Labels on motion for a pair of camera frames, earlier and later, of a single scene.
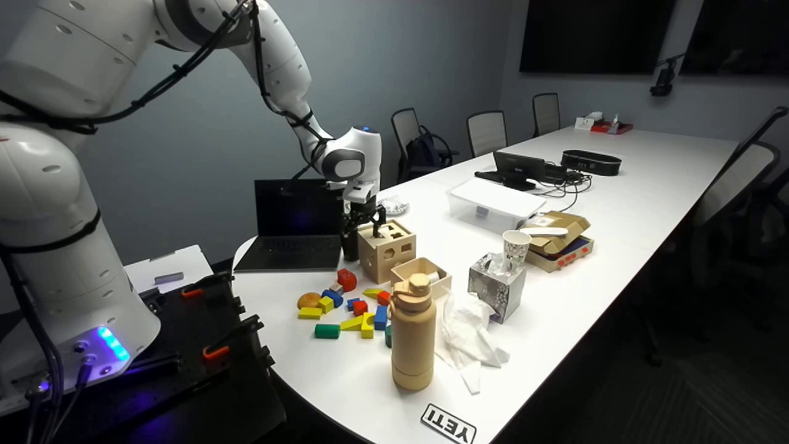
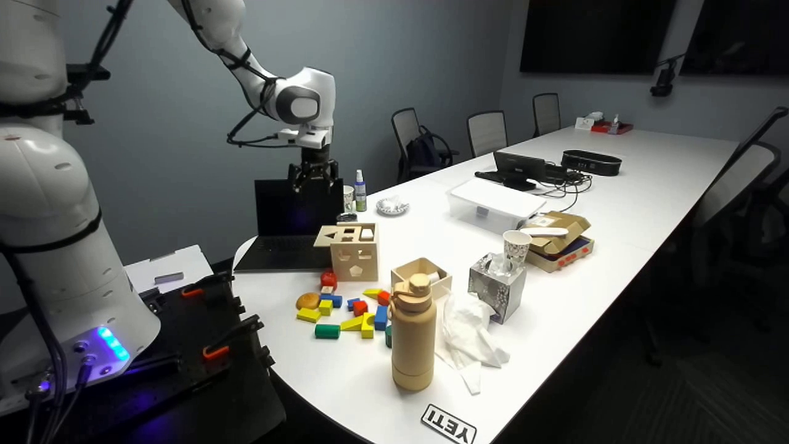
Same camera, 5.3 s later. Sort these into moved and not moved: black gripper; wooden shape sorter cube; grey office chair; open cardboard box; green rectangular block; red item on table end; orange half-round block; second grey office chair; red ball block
Moved: wooden shape sorter cube; black gripper; red ball block
Not moved: second grey office chair; open cardboard box; green rectangular block; grey office chair; orange half-round block; red item on table end
